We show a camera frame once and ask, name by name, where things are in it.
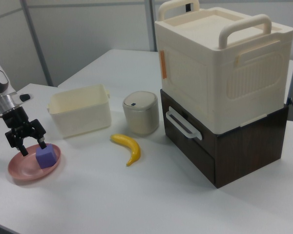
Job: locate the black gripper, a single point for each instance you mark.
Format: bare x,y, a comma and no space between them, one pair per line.
14,119

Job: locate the purple foam cube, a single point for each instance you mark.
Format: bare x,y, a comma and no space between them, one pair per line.
46,156

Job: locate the pink plastic plate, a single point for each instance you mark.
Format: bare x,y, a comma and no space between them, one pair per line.
24,168

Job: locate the cream open plastic bin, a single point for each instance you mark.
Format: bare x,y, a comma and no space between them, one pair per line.
80,117

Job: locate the yellow banana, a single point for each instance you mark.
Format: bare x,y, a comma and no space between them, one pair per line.
133,147

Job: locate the small beige trash can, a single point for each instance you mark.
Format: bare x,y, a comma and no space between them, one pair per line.
141,114

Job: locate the orange tape strip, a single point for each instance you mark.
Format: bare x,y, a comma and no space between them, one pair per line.
163,64

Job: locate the dark wood drawer cabinet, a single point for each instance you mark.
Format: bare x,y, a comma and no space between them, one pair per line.
246,151

